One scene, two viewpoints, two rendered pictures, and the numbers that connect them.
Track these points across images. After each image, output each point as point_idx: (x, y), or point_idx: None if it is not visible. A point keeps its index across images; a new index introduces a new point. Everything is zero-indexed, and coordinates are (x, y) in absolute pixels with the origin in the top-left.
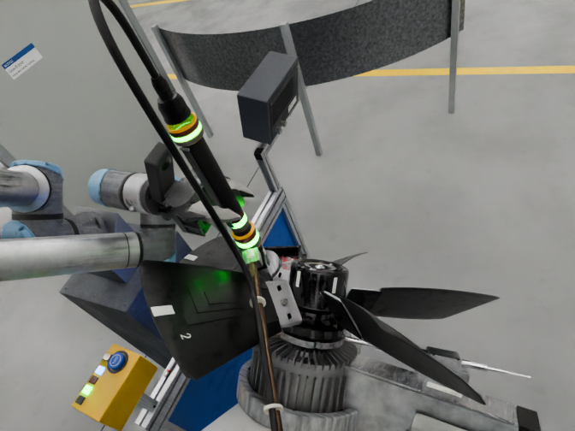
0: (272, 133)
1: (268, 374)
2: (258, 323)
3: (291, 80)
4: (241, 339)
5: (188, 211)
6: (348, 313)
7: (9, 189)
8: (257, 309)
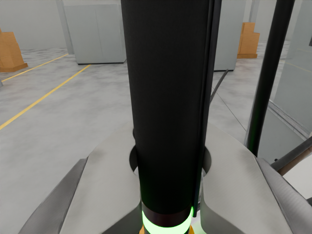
0: None
1: (307, 139)
2: (282, 159)
3: None
4: (308, 201)
5: (298, 231)
6: None
7: None
8: (270, 164)
